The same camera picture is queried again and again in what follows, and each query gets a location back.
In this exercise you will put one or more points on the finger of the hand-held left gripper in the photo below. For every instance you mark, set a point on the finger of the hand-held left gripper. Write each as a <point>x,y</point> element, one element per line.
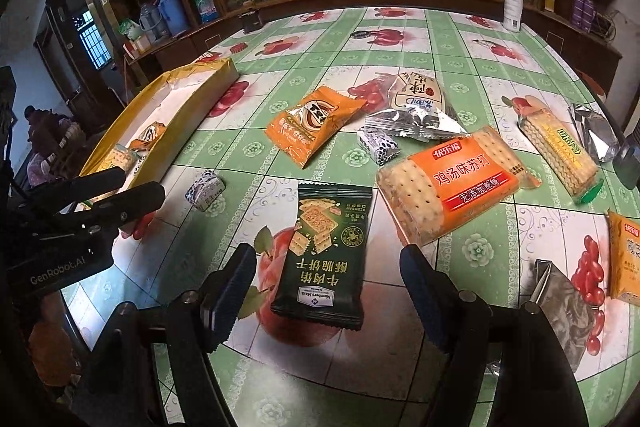
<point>95,187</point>
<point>135,202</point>

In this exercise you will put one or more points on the small orange snack packet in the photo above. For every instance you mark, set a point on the small orange snack packet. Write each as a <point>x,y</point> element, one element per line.
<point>150,136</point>

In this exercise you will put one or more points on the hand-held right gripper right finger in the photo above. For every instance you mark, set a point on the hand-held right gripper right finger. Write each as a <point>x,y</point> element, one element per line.
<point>425,297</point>

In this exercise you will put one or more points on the black jar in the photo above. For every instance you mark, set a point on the black jar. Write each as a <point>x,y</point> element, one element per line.
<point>251,21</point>

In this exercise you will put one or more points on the dark green cracker packet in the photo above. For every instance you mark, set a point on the dark green cracker packet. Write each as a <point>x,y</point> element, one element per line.
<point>320,257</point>

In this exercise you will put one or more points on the green and yellow cracker pack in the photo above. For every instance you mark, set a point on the green and yellow cracker pack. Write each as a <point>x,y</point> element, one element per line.
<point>555,152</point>

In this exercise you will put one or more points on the blue thermos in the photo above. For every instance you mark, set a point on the blue thermos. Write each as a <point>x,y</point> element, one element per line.
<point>172,14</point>

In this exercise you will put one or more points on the black and white candy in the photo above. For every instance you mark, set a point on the black and white candy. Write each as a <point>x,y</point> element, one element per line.
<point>377,146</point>

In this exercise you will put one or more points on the purple bottle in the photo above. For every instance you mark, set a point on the purple bottle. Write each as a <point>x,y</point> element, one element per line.
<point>578,9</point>
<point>589,13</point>

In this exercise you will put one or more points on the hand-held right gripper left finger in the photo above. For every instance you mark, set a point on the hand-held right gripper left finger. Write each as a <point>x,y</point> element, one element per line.
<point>235,292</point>

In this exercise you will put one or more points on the small clear cracker pack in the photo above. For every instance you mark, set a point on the small clear cracker pack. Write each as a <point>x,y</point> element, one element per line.
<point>117,159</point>

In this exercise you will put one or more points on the beige snack packet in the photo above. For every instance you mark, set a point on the beige snack packet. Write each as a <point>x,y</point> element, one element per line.
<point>415,94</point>

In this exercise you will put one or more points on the yellow cardboard box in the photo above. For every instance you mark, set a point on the yellow cardboard box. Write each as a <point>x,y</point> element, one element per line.
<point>200,82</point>

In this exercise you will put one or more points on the orange and white box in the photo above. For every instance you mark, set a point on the orange and white box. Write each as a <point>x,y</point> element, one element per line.
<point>137,45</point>

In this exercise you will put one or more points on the large orange cracker pack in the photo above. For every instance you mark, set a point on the large orange cracker pack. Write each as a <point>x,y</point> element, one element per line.
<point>450,187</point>

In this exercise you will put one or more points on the small round lid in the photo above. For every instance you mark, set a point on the small round lid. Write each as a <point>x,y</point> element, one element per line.
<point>360,35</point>

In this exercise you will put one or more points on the blue and white candy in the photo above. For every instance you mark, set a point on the blue and white candy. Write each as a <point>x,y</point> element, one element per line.
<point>204,191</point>

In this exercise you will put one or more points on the green and white bag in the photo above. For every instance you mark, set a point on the green and white bag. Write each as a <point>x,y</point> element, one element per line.
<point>130,29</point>

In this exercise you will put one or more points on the silver foil packet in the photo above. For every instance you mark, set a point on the silver foil packet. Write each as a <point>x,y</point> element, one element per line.
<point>565,317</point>
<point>410,124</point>
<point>597,132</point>

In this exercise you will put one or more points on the yellow snack packet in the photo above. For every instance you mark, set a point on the yellow snack packet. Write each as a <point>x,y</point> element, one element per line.
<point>625,257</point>

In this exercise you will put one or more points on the grey thermos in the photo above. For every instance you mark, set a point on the grey thermos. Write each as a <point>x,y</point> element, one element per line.
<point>152,24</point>

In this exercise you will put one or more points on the dark grey object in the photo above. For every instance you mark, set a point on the dark grey object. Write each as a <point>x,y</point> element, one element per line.
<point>627,167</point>

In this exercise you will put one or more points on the barred window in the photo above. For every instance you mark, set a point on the barred window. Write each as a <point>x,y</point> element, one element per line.
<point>92,42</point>

